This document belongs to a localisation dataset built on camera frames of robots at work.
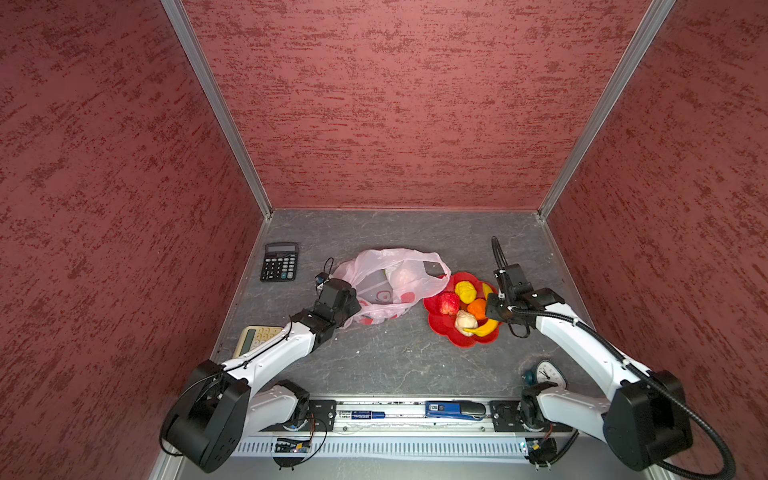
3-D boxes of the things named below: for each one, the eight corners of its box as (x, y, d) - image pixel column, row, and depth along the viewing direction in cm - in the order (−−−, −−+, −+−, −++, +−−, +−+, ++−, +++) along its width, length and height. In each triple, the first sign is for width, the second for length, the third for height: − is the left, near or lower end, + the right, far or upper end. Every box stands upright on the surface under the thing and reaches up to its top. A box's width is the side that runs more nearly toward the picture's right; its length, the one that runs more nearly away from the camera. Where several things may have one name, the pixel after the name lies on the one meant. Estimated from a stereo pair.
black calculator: (260, 283, 101) (257, 279, 99) (267, 248, 111) (265, 243, 109) (295, 280, 102) (293, 276, 100) (299, 245, 112) (297, 241, 110)
